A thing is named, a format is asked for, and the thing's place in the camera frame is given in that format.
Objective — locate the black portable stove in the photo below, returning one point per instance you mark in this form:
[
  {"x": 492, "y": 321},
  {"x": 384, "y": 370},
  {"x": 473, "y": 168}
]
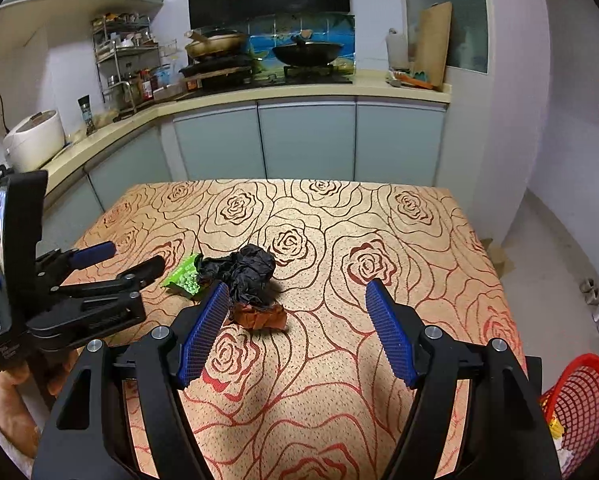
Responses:
[{"x": 214, "y": 72}]

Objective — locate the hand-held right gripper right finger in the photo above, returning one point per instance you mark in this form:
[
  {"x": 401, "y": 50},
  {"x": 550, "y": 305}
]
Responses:
[{"x": 389, "y": 330}]

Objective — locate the yellow plastic bag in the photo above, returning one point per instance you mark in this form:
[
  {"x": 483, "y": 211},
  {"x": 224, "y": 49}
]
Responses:
[{"x": 557, "y": 427}]

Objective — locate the blue scenic backsplash panel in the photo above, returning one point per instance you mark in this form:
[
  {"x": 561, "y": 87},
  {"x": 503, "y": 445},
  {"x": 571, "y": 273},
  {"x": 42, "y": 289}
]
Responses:
[{"x": 264, "y": 40}]

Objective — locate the red plastic mesh basket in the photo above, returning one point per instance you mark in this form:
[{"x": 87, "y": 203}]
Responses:
[{"x": 579, "y": 395}]

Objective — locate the metal spice rack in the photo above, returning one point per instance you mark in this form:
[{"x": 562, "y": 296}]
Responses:
[{"x": 124, "y": 50}]

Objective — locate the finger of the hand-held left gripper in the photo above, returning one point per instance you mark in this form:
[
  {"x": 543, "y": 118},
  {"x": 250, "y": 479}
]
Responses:
[
  {"x": 92, "y": 255},
  {"x": 147, "y": 270}
]

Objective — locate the green snack packet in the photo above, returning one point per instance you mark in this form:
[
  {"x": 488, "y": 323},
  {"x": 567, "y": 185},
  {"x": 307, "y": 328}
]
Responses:
[{"x": 184, "y": 280}]

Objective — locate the white plastic bag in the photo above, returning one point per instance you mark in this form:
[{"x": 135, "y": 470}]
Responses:
[{"x": 565, "y": 455}]

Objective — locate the beige kitchen countertop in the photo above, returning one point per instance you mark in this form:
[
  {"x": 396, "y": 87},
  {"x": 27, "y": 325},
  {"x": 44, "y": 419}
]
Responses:
[{"x": 304, "y": 91}]

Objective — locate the orange brown wrapper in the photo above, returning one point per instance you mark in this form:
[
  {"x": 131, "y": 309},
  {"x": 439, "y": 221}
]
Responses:
[{"x": 259, "y": 317}]

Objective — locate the black gas stove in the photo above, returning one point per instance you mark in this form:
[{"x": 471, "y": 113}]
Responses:
[{"x": 319, "y": 79}]

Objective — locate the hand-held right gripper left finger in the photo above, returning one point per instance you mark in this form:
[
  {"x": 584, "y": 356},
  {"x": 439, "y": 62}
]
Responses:
[{"x": 204, "y": 330}]

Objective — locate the white rice cooker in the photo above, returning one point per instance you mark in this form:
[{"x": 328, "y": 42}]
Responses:
[{"x": 34, "y": 140}]

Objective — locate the wooden cutting board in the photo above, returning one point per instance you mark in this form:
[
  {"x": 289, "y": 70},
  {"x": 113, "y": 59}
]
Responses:
[{"x": 433, "y": 40}]

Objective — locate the grey shoe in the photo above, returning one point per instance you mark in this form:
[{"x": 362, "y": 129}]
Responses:
[{"x": 589, "y": 291}]

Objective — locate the rose patterned tablecloth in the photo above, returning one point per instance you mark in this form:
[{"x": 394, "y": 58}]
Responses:
[{"x": 329, "y": 410}]

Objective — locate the person's left hand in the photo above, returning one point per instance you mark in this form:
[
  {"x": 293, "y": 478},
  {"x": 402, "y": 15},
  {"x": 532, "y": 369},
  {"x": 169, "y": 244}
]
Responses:
[{"x": 14, "y": 410}]

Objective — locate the orange teal kitchen item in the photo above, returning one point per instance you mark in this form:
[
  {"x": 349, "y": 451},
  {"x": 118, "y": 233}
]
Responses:
[{"x": 414, "y": 82}]

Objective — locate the black wok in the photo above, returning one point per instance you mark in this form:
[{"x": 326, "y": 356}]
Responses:
[{"x": 307, "y": 55}]

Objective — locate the black plastic bag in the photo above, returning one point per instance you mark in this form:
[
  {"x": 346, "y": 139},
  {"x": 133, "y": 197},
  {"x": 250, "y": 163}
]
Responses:
[{"x": 244, "y": 270}]

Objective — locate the golden frying pan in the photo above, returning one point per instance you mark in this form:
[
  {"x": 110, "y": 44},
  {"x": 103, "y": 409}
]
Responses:
[{"x": 214, "y": 45}]

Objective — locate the grey base cabinets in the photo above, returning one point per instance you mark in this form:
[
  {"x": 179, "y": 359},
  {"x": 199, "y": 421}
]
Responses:
[{"x": 304, "y": 140}]

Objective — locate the black lid spice jar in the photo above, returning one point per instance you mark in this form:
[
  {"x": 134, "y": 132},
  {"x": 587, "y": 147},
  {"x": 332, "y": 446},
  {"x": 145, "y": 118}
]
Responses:
[{"x": 87, "y": 117}]

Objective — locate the frosted glass panel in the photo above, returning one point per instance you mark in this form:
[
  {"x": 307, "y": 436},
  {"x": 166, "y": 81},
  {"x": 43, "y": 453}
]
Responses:
[{"x": 464, "y": 10}]

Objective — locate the red label bottle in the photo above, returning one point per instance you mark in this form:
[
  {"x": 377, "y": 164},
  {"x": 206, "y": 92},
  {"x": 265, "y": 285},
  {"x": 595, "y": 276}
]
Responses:
[{"x": 146, "y": 91}]

